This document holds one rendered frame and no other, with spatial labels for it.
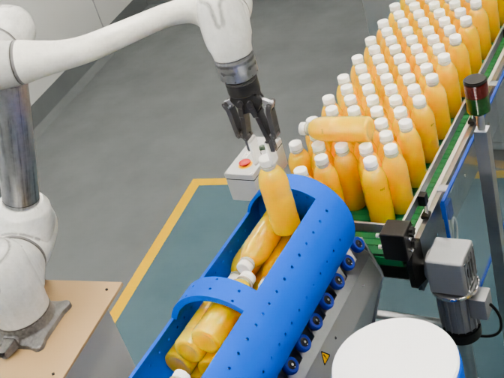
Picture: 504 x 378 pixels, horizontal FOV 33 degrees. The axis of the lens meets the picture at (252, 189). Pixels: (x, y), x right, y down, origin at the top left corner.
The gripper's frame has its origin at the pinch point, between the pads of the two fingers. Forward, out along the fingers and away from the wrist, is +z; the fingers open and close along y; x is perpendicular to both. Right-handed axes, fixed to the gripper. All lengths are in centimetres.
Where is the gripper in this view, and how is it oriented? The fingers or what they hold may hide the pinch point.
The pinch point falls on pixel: (262, 151)
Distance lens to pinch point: 205.8
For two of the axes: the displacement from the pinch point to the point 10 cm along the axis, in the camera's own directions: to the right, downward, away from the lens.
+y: 8.6, 0.6, -5.1
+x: 4.4, -5.9, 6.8
